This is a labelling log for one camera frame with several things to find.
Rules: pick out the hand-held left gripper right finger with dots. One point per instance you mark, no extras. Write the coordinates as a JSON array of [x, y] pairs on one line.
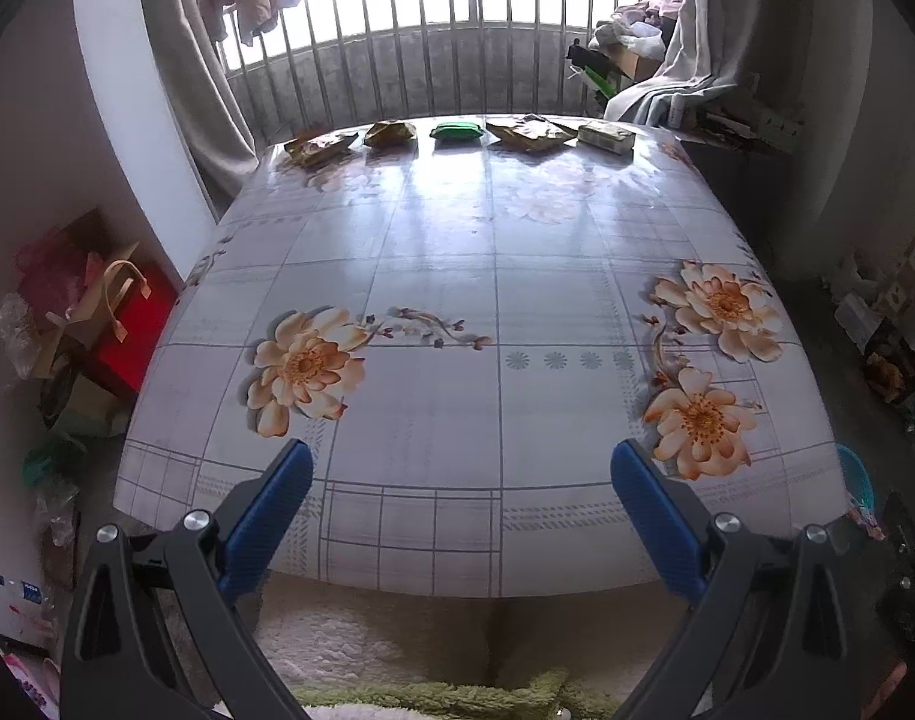
[[656, 517]]

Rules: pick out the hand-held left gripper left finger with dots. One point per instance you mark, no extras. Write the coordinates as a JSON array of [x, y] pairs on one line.
[[266, 517]]

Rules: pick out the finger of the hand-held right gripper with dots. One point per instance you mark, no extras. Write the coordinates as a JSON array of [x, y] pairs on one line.
[[903, 540]]

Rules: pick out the blue mesh wastebasket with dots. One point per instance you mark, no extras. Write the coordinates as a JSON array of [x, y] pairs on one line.
[[856, 476]]

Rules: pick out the dark snack bag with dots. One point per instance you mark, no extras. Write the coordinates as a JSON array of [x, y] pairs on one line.
[[892, 367]]

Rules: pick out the white fuzzy blanket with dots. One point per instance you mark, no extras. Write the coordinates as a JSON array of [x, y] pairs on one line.
[[397, 637]]

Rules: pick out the floral tablecloth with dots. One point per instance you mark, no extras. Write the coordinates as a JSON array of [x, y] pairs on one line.
[[442, 390]]

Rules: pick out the green plastic bag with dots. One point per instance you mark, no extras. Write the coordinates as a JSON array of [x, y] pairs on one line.
[[48, 461]]

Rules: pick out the pale tissue box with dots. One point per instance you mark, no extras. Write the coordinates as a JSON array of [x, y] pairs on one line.
[[851, 313]]

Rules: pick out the green fuzzy cloth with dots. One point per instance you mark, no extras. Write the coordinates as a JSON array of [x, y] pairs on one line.
[[442, 697]]

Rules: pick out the white plastic bag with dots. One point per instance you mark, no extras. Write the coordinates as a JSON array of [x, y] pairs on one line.
[[858, 274]]

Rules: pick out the clear plastic bag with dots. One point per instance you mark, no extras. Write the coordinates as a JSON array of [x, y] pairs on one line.
[[18, 330]]

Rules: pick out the pink plastic bag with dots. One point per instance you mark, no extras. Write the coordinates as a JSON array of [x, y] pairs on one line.
[[48, 270]]

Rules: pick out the orange snack packet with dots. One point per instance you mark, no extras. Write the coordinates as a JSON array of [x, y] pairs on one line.
[[318, 148]]

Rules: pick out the small pale box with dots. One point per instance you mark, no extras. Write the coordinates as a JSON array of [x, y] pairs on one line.
[[606, 136]]

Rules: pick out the yellow-brown snack packet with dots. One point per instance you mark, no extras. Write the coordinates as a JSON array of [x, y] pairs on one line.
[[390, 133]]

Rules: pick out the brown snack packet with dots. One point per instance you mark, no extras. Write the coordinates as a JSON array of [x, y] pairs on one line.
[[532, 133]]

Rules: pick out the small green packet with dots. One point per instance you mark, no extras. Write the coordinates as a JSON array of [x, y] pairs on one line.
[[457, 130]]

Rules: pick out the plain grey curtain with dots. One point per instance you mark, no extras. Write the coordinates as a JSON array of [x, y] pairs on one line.
[[195, 90]]

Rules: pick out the cardboard box with clutter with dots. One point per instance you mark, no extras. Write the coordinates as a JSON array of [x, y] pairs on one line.
[[637, 60]]

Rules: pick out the black and green tool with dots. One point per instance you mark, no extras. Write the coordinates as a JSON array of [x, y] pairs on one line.
[[588, 64]]

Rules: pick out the metal window railing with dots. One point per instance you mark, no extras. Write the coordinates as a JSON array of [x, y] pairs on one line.
[[427, 75]]

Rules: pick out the grey curtain with pale lining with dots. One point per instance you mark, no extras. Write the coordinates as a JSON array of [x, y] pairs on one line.
[[697, 30]]

